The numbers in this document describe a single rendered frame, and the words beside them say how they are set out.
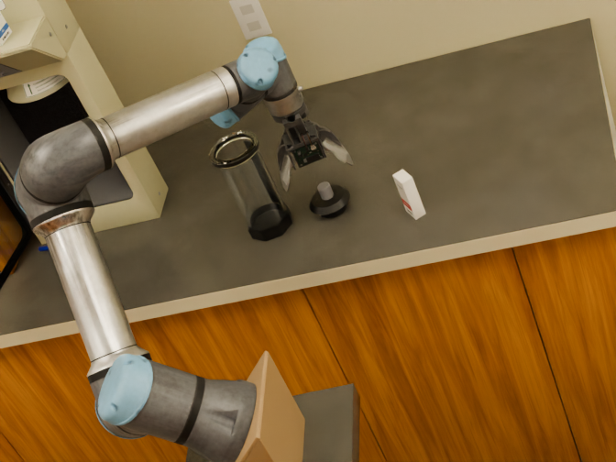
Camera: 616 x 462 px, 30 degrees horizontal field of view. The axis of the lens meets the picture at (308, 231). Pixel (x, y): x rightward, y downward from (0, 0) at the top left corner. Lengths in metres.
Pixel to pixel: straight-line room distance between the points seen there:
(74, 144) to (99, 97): 0.63
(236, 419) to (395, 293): 0.66
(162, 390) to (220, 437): 0.12
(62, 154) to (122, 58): 1.07
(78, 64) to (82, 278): 0.64
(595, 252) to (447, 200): 0.32
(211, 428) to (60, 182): 0.48
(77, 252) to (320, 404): 0.51
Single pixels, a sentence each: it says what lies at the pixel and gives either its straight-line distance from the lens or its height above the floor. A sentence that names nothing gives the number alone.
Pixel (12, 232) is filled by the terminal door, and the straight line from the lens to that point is 2.76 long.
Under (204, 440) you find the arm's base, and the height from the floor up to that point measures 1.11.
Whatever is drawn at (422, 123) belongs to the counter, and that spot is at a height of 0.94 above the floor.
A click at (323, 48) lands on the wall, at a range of 2.89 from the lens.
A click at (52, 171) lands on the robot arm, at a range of 1.97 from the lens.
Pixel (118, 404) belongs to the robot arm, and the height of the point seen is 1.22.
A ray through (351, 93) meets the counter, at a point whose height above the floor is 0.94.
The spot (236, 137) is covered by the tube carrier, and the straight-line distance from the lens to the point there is 2.44.
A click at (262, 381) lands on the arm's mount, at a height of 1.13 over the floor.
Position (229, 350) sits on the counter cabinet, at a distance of 2.60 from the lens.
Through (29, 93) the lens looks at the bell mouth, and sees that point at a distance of 2.61.
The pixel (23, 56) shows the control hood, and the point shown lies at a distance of 2.42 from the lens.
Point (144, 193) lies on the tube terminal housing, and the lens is 2.68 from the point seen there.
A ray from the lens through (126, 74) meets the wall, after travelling 3.03.
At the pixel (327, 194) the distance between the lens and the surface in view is 2.46.
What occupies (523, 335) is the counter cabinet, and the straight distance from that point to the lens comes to 2.52.
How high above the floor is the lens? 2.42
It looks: 37 degrees down
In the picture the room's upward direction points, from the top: 25 degrees counter-clockwise
